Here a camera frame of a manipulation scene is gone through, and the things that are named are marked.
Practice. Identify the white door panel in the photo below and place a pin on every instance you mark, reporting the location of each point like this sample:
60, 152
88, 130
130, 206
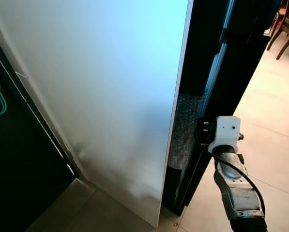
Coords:
96, 72

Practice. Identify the bubble wrap sheet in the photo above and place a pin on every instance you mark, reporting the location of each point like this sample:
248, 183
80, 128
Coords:
185, 130

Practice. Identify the black fridge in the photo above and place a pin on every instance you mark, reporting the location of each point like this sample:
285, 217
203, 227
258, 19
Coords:
202, 48

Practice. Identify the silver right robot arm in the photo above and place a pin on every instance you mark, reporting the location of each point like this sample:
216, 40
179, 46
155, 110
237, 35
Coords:
234, 188

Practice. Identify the black upper freezer door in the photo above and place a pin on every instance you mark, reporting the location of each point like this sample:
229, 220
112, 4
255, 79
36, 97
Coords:
250, 19

